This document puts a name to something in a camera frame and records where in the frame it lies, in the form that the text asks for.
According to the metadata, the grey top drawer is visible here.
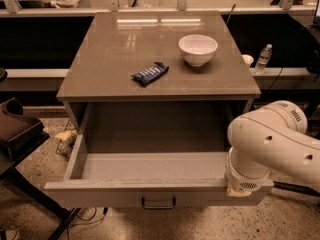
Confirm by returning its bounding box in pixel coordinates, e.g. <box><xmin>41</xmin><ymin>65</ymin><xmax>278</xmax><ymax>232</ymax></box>
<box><xmin>45</xmin><ymin>101</ymin><xmax>273</xmax><ymax>210</ymax></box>

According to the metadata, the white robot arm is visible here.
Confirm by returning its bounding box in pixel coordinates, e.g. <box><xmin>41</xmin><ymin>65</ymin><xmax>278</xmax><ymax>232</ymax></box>
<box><xmin>226</xmin><ymin>100</ymin><xmax>320</xmax><ymax>197</ymax></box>

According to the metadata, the grey drawer cabinet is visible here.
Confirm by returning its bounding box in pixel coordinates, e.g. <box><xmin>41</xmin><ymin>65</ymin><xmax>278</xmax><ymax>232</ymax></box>
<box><xmin>57</xmin><ymin>11</ymin><xmax>260</xmax><ymax>127</ymax></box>

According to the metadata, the black office chair base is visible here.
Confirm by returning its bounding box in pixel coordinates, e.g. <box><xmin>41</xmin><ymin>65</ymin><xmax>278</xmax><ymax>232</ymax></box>
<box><xmin>274</xmin><ymin>181</ymin><xmax>320</xmax><ymax>197</ymax></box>

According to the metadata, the small white paper cup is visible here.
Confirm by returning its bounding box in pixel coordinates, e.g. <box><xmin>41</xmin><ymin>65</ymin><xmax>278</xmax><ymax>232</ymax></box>
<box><xmin>242</xmin><ymin>54</ymin><xmax>254</xmax><ymax>67</ymax></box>

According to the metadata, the clear plastic water bottle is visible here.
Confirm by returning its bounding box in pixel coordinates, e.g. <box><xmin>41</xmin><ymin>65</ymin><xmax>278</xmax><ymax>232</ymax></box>
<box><xmin>254</xmin><ymin>44</ymin><xmax>272</xmax><ymax>75</ymax></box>

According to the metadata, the blue snack bar wrapper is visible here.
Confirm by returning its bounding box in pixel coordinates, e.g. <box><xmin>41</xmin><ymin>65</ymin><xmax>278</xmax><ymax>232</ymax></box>
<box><xmin>132</xmin><ymin>62</ymin><xmax>169</xmax><ymax>87</ymax></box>

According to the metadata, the white bowl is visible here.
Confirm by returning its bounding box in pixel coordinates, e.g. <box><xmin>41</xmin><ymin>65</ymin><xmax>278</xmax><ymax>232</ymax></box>
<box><xmin>178</xmin><ymin>34</ymin><xmax>218</xmax><ymax>67</ymax></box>

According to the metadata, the black chair on left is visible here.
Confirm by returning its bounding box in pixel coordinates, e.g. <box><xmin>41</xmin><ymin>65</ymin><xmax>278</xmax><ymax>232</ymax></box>
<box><xmin>0</xmin><ymin>67</ymin><xmax>83</xmax><ymax>240</ymax></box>

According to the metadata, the black floor cable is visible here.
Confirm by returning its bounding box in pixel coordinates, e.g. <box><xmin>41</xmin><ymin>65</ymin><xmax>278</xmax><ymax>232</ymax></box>
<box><xmin>66</xmin><ymin>207</ymin><xmax>110</xmax><ymax>240</ymax></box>

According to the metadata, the wire basket with items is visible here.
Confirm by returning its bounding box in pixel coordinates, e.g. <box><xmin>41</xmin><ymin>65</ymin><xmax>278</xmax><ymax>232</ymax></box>
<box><xmin>55</xmin><ymin>120</ymin><xmax>77</xmax><ymax>160</ymax></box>

